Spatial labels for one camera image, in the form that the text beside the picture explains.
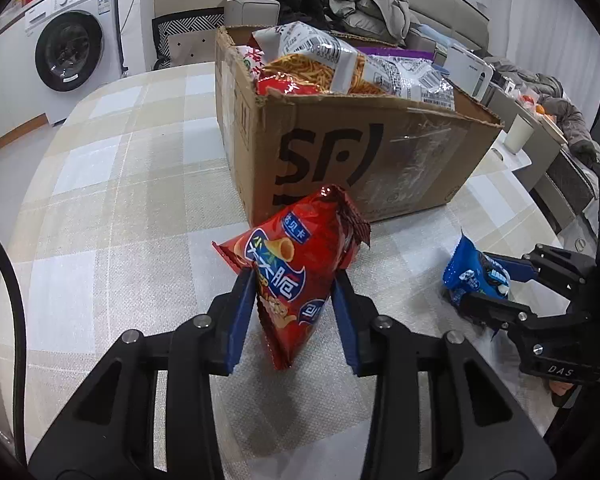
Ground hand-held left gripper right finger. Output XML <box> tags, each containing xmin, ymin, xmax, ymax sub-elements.
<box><xmin>330</xmin><ymin>270</ymin><xmax>556</xmax><ymax>480</ymax></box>

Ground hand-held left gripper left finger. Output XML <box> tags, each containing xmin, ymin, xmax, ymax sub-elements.
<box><xmin>27</xmin><ymin>265</ymin><xmax>258</xmax><ymax>480</ymax></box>

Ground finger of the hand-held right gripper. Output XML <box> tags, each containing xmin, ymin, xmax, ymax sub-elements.
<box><xmin>461</xmin><ymin>292</ymin><xmax>540</xmax><ymax>332</ymax></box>
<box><xmin>482</xmin><ymin>243</ymin><xmax>599</xmax><ymax>306</ymax></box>

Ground blue cookie packet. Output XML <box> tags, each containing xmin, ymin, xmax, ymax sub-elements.
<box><xmin>442</xmin><ymin>234</ymin><xmax>512</xmax><ymax>311</ymax></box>

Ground red cone snack bag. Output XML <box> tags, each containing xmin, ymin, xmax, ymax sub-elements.
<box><xmin>211</xmin><ymin>184</ymin><xmax>372</xmax><ymax>372</ymax></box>

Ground brown cardboard box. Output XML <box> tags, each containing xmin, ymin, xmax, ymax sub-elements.
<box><xmin>215</xmin><ymin>25</ymin><xmax>505</xmax><ymax>226</ymax></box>

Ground purple silver snack bag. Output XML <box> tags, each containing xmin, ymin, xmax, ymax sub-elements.
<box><xmin>355</xmin><ymin>45</ymin><xmax>439</xmax><ymax>64</ymax></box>
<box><xmin>367</xmin><ymin>55</ymin><xmax>456</xmax><ymax>111</ymax></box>

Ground white red snack bag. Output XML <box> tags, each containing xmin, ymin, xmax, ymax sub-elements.
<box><xmin>235</xmin><ymin>45</ymin><xmax>269</xmax><ymax>81</ymax></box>

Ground person's right hand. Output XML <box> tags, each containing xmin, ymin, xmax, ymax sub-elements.
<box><xmin>546</xmin><ymin>379</ymin><xmax>582</xmax><ymax>411</ymax></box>

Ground white cup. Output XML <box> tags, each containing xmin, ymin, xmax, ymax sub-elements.
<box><xmin>502</xmin><ymin>112</ymin><xmax>534</xmax><ymax>154</ymax></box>

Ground grey padded coat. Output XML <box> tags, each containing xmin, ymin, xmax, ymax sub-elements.
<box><xmin>490</xmin><ymin>57</ymin><xmax>600</xmax><ymax>162</ymax></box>

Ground checked beige tablecloth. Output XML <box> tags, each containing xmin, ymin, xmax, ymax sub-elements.
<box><xmin>0</xmin><ymin>60</ymin><xmax>600</xmax><ymax>466</ymax></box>

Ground white countertop appliance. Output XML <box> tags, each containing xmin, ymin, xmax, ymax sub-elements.
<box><xmin>445</xmin><ymin>44</ymin><xmax>496</xmax><ymax>101</ymax></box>

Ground grey jacket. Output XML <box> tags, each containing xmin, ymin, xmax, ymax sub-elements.
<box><xmin>327</xmin><ymin>0</ymin><xmax>412</xmax><ymax>46</ymax></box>

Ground grey sofa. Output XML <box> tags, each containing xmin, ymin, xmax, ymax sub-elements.
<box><xmin>223</xmin><ymin>0</ymin><xmax>491</xmax><ymax>61</ymax></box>

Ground black jacket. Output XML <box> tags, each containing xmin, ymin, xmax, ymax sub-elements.
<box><xmin>267</xmin><ymin>0</ymin><xmax>332</xmax><ymax>31</ymax></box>

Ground white kitchen counter cabinet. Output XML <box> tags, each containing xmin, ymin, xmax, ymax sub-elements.
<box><xmin>0</xmin><ymin>9</ymin><xmax>51</xmax><ymax>153</ymax></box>

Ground white washing machine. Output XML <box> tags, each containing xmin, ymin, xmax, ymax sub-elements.
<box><xmin>24</xmin><ymin>0</ymin><xmax>124</xmax><ymax>94</ymax></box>

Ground black cable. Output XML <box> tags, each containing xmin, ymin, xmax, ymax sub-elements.
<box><xmin>0</xmin><ymin>215</ymin><xmax>29</xmax><ymax>461</ymax></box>

